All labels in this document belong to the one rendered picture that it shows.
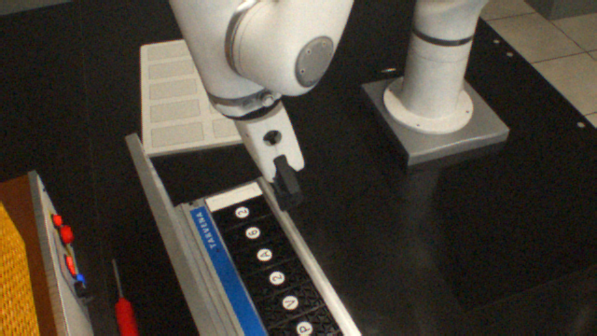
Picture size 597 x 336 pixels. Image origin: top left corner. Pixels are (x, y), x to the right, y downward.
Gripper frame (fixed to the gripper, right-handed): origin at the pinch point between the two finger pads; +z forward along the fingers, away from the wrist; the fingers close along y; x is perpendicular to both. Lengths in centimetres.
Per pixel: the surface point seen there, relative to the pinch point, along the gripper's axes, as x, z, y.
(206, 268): 14.6, 21.2, 7.3
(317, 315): 2.5, 22.7, -8.4
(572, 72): -187, 157, 103
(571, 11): -228, 160, 145
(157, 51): 6, 25, 73
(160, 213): 15.5, 1.7, 5.2
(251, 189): 1.9, 23.0, 19.3
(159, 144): 13.8, 22.8, 40.6
